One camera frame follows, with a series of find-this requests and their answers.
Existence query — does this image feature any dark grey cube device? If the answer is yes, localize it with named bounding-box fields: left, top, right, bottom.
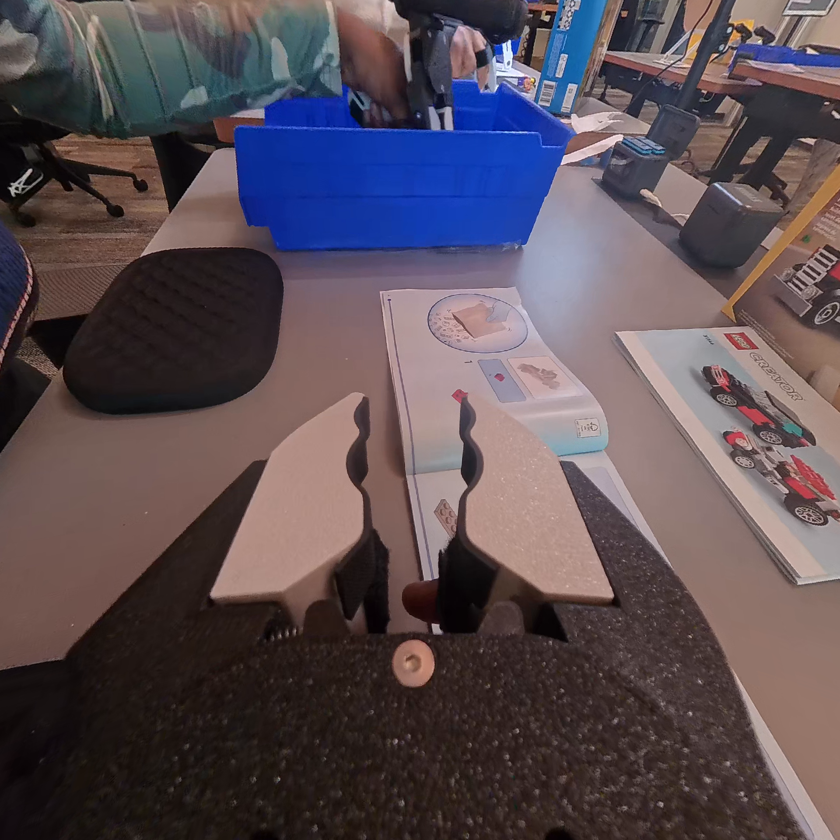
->
left=679, top=182, right=785, bottom=269

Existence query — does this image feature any black office chair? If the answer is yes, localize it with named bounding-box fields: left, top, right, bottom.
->
left=0, top=125, right=149, bottom=228

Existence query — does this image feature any open instruction booklet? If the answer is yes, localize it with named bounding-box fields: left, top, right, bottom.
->
left=379, top=287, right=828, bottom=840

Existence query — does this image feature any black quilted pad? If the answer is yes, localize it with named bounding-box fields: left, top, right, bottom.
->
left=63, top=247, right=284, bottom=416

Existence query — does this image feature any dark device with blue top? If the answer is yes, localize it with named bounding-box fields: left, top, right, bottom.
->
left=600, top=136, right=670, bottom=200

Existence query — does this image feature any lego set box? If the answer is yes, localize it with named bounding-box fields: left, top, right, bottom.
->
left=722, top=180, right=840, bottom=408

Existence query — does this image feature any blue plastic bin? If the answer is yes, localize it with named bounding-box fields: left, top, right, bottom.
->
left=234, top=79, right=577, bottom=252

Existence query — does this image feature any black stand with pole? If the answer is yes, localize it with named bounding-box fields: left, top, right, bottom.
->
left=646, top=0, right=739, bottom=160

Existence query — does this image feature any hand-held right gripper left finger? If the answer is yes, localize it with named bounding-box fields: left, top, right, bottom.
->
left=210, top=392, right=391, bottom=636

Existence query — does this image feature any closed instruction booklet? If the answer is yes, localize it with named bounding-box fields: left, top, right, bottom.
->
left=615, top=326, right=840, bottom=586

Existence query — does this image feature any person's left forearm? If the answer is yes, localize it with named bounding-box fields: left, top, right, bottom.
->
left=0, top=0, right=342, bottom=140

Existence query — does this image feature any white cable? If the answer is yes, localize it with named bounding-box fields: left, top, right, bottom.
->
left=640, top=189, right=690, bottom=227

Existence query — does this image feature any person's dark patterned clothing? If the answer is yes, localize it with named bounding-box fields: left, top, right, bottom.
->
left=0, top=223, right=39, bottom=368

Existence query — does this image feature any wooden table with black legs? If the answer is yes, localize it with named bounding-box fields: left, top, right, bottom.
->
left=712, top=62, right=840, bottom=191

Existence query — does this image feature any person's left hand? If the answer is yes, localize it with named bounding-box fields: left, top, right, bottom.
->
left=336, top=10, right=494, bottom=130

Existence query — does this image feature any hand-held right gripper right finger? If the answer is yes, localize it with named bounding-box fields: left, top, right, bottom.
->
left=437, top=392, right=616, bottom=636

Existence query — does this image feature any long blue bin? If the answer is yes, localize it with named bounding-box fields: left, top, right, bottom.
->
left=735, top=42, right=840, bottom=70

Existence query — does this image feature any tall blue cardboard box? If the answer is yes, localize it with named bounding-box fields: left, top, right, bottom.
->
left=533, top=0, right=608, bottom=118

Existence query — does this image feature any person's right hand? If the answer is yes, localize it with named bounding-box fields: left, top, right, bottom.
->
left=402, top=581, right=441, bottom=624

